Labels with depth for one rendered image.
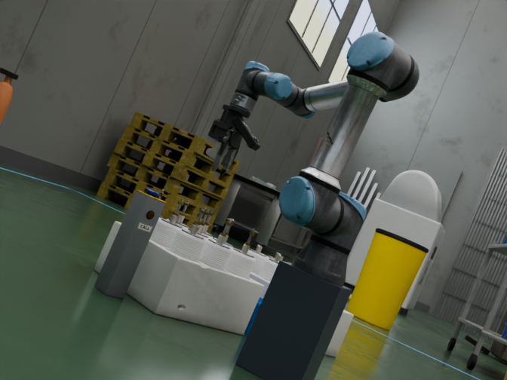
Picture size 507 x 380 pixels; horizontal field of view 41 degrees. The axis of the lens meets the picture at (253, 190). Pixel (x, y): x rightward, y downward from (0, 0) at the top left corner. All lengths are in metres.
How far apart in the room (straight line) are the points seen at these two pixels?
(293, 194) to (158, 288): 0.55
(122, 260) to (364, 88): 0.85
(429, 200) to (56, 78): 4.58
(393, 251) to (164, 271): 3.04
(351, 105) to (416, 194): 6.41
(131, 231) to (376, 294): 3.13
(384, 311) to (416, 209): 3.30
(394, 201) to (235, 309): 6.04
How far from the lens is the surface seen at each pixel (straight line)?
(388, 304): 4.95
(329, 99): 2.04
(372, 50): 1.76
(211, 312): 2.18
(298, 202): 1.72
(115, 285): 2.04
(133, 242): 2.02
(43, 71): 5.21
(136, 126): 5.94
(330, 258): 1.82
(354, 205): 1.83
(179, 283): 2.06
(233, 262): 2.24
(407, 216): 8.06
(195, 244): 2.08
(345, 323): 2.68
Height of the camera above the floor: 0.39
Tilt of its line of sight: 2 degrees up
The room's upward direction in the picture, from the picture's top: 23 degrees clockwise
